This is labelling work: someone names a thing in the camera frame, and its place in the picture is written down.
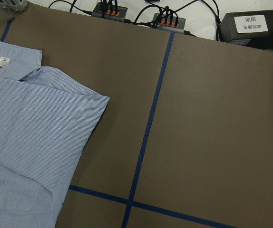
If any grey USB hub right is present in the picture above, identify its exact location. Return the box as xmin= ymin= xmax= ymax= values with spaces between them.
xmin=150 ymin=12 xmax=186 ymax=34

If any grey USB hub left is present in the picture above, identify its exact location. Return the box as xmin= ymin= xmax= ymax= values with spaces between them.
xmin=91 ymin=0 xmax=128 ymax=22

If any black box with label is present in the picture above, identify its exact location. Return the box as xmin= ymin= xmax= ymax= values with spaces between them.
xmin=219 ymin=10 xmax=273 ymax=49

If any grey usb hub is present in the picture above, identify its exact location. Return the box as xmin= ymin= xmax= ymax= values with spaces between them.
xmin=91 ymin=0 xmax=128 ymax=22
xmin=150 ymin=12 xmax=186 ymax=34

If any grey aluminium frame post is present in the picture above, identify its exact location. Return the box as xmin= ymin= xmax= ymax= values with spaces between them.
xmin=0 ymin=0 xmax=28 ymax=12

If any light blue striped shirt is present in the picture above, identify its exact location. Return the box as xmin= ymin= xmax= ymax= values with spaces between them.
xmin=0 ymin=41 xmax=109 ymax=228

